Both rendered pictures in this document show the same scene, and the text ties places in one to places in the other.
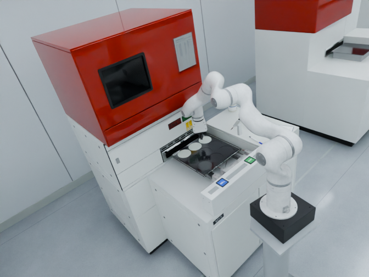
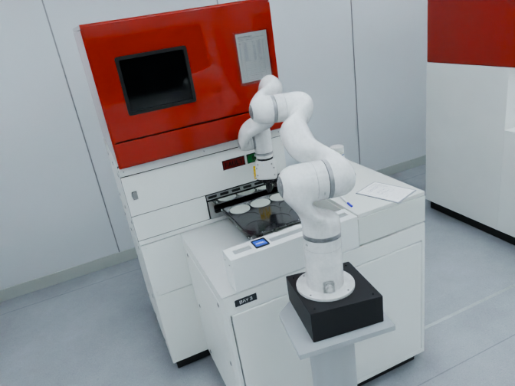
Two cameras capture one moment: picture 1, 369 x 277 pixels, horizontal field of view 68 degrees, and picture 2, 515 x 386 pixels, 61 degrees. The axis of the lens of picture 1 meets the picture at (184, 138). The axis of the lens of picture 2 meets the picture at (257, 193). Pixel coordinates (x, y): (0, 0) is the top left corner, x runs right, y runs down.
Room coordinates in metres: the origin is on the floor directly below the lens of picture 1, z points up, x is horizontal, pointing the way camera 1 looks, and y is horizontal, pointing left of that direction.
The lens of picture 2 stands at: (-0.24, -0.55, 1.78)
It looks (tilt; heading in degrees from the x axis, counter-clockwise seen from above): 23 degrees down; 14
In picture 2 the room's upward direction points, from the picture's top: 9 degrees counter-clockwise
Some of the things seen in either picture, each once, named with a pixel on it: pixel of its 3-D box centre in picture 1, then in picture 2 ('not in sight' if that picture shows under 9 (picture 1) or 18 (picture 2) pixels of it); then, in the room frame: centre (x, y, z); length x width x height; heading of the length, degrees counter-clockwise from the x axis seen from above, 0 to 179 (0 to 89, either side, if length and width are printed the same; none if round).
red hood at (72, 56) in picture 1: (121, 67); (175, 76); (1.92, 0.34, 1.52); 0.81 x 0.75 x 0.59; 125
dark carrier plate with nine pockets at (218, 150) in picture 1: (205, 151); (269, 210); (1.59, -0.13, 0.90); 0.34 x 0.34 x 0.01; 35
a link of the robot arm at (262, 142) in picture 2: (195, 106); (260, 138); (1.67, -0.12, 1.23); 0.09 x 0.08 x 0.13; 116
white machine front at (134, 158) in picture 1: (162, 140); (211, 184); (1.66, 0.16, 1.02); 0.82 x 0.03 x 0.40; 125
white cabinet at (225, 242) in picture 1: (228, 199); (305, 301); (1.55, -0.25, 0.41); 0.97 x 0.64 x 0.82; 125
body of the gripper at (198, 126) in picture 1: (199, 124); (266, 166); (1.67, -0.12, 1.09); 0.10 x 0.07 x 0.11; 89
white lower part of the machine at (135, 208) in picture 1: (154, 181); (212, 260); (1.94, 0.35, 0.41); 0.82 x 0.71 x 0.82; 125
